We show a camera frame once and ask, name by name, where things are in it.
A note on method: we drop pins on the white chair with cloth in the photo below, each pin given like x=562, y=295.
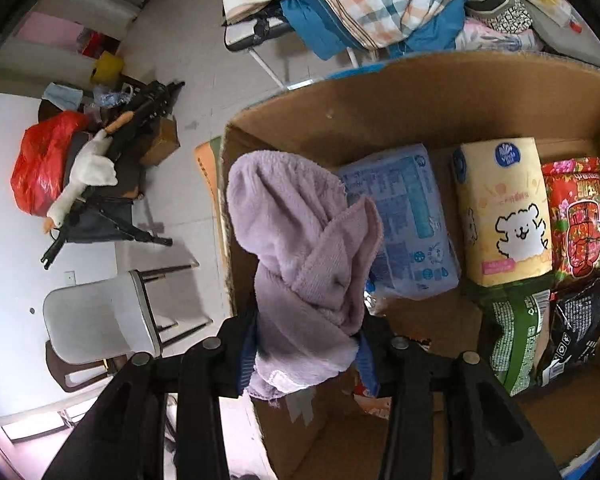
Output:
x=250, y=23

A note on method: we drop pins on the white goose plush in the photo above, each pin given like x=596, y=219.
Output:
x=91, y=167

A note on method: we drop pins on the black stroller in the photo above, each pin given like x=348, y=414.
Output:
x=83, y=213

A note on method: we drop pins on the small red white item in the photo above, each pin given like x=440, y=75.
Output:
x=575, y=26

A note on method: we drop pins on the yellow bear tissue pack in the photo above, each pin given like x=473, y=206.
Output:
x=502, y=203

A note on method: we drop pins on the red plastic bag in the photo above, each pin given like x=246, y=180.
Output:
x=39, y=169

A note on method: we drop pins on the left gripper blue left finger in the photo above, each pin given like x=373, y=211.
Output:
x=247, y=356

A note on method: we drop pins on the yellow bucket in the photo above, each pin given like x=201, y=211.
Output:
x=107, y=70

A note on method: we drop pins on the white plastic chair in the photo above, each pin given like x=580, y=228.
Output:
x=93, y=328

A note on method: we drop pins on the black snack bag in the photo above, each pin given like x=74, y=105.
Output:
x=574, y=329

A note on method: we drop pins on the purple fluffy cloth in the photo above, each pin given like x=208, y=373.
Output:
x=315, y=249

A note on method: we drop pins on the orange snack bag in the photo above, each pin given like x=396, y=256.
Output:
x=387, y=366

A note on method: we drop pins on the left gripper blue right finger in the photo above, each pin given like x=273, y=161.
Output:
x=365, y=364

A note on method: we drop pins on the green snack bag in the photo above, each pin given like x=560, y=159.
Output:
x=512, y=322

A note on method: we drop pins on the red snack bag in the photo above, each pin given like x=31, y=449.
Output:
x=573, y=197

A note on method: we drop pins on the cardboard box blue outside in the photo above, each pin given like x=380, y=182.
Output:
x=450, y=416

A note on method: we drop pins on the pink floral cloth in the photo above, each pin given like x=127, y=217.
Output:
x=476, y=36

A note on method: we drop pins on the plaid blanket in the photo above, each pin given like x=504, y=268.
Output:
x=402, y=26

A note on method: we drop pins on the black white patterned bag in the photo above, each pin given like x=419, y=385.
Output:
x=505, y=16

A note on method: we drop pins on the small cardboard box floor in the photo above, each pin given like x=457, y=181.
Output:
x=159, y=143

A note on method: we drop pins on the blue tissue pack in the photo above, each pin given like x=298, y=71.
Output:
x=416, y=258

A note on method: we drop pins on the grey cushioned chair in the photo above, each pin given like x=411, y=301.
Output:
x=582, y=47

